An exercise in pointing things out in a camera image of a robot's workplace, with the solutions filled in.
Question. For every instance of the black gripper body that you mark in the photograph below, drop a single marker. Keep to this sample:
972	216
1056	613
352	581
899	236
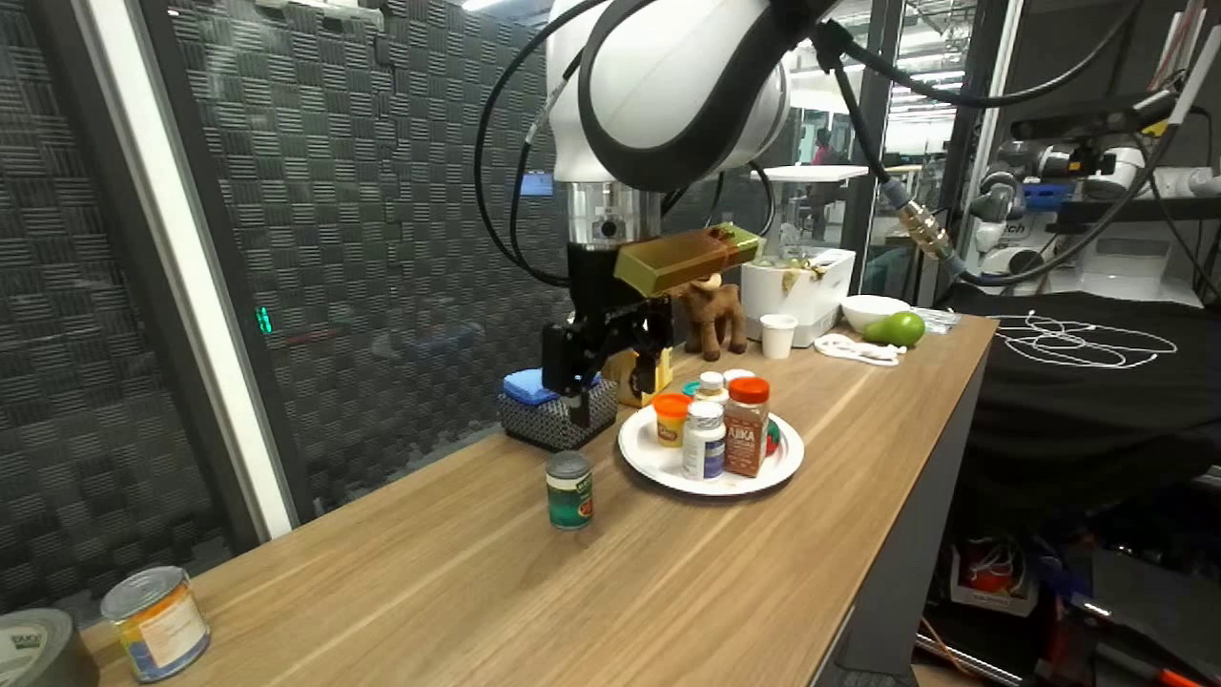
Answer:
602	300

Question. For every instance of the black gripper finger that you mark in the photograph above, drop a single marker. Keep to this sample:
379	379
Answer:
649	348
575	363

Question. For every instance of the yellow tub teal lid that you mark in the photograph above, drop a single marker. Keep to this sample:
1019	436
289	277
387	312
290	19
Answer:
692	386

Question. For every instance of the yellow tub orange lid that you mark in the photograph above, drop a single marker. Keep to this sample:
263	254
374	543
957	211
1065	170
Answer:
670	418

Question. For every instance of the small white bottle blue label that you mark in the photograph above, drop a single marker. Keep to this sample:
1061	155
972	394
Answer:
704	445

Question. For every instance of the spice bottle orange lid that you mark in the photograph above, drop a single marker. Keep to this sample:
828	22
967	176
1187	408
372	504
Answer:
746	440

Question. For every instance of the red and green ball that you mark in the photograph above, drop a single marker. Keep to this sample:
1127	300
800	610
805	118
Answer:
771	436

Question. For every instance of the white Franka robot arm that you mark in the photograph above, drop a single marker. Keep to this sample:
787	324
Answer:
674	91

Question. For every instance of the open yellow cardboard box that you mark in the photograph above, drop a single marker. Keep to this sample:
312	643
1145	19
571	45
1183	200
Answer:
649	386

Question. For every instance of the white paper cup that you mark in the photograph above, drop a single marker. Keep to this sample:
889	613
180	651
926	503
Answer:
776	338

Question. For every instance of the small green can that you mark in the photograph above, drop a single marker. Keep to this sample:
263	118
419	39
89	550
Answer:
571	499

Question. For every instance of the white round plate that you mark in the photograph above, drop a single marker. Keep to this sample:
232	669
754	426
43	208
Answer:
776	471

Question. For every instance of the white plastic container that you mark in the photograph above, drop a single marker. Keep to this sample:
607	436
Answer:
823	300

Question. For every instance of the white crumpled paper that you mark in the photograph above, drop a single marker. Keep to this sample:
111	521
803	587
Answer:
860	348

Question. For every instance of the white bowl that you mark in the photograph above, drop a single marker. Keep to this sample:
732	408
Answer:
868	312

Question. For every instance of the green apple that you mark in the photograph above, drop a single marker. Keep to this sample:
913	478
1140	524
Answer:
906	330

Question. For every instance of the white lab equipment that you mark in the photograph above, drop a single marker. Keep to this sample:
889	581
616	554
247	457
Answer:
1015	262

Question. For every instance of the black covered table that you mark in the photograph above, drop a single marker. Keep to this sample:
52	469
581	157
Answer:
1107	408

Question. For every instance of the tin can orange label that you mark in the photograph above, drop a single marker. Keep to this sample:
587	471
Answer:
157	633

